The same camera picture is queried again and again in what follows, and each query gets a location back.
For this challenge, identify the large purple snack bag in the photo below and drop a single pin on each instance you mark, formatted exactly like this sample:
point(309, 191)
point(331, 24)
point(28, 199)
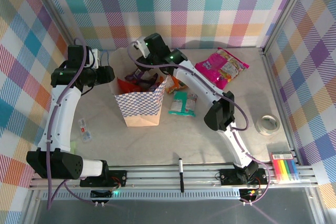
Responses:
point(143, 78)

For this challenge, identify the orange green snack bag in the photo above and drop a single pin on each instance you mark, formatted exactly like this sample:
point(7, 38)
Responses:
point(174, 83)

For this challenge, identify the blue checkered paper bag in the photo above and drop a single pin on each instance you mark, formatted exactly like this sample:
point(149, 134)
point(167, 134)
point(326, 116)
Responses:
point(141, 106)

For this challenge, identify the teal snack bag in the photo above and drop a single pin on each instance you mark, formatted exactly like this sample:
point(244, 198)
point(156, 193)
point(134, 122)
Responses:
point(181, 104)

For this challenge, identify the pink snack bag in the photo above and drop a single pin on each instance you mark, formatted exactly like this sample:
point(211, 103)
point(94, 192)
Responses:
point(220, 68)

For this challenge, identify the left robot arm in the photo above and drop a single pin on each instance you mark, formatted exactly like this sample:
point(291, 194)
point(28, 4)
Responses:
point(61, 119)

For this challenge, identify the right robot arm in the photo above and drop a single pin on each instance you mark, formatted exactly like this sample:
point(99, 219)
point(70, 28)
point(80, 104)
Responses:
point(199, 85)

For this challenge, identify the clear plastic packet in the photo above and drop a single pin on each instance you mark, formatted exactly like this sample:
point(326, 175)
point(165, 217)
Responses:
point(84, 129)

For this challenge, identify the small controller board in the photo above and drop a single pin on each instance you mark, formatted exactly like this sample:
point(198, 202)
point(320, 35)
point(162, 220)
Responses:
point(101, 194)
point(252, 193)

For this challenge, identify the black marker pen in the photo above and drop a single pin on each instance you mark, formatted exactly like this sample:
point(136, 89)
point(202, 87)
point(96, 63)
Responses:
point(181, 174)

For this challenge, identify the masking tape roll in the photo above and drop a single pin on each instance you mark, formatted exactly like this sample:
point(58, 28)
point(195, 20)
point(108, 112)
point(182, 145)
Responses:
point(262, 127)

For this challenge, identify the rainbow marker pack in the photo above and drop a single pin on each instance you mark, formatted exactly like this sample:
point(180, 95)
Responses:
point(284, 169)

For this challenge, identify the aluminium corner frame post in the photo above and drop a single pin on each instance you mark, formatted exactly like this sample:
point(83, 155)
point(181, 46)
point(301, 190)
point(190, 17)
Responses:
point(50, 9)
point(288, 6)

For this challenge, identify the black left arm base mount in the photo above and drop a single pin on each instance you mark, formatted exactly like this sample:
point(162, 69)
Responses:
point(115, 178)

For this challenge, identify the aluminium table edge rail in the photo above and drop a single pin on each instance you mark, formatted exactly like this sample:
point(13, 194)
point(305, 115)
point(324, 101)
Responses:
point(274, 82)

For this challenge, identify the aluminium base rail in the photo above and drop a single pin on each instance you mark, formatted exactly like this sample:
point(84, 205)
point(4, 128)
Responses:
point(162, 176)

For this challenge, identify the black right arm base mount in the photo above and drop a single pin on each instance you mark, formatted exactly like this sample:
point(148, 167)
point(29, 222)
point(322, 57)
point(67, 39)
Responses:
point(228, 176)

